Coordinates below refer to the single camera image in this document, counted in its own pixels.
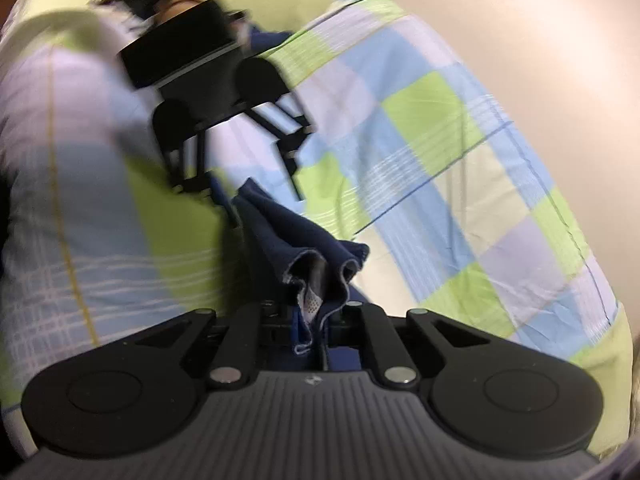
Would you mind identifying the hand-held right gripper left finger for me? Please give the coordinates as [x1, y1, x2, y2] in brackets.
[125, 301, 281, 391]

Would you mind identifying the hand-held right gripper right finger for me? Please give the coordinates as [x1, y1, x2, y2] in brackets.
[330, 301, 493, 390]

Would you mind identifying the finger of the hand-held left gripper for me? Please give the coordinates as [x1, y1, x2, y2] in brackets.
[165, 127, 243, 228]
[245, 97, 317, 202]

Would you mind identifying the navy blue garment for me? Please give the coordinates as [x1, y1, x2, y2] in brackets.
[210, 22, 373, 373]

